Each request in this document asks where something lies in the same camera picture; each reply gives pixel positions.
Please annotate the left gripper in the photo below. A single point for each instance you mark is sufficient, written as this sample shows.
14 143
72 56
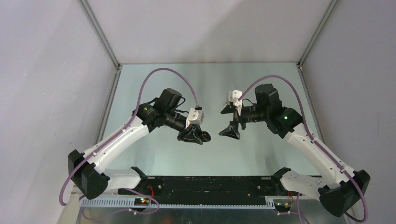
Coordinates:
191 134

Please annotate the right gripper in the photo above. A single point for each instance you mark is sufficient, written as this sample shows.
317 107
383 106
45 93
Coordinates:
229 109

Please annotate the black earbud charging case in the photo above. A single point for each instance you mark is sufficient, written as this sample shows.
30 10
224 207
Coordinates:
204 136

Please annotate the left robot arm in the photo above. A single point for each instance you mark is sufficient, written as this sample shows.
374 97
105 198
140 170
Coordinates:
89 170

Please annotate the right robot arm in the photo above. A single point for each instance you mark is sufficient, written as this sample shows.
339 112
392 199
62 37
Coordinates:
339 186

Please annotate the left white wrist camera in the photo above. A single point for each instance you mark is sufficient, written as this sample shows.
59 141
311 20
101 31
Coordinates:
194 117

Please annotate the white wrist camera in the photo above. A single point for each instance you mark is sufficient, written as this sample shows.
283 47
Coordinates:
233 98
194 117

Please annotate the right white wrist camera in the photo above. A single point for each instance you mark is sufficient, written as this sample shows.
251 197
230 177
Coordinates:
233 98

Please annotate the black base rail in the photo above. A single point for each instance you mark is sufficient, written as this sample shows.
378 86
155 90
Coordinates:
211 190

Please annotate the right aluminium frame post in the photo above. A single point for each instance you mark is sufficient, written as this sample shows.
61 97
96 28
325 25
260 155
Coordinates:
317 32

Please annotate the aluminium frame post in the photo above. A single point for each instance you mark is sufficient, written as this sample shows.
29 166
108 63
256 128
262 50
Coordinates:
317 32
95 24

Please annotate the left aluminium frame post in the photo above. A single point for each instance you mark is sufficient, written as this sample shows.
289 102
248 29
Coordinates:
95 24

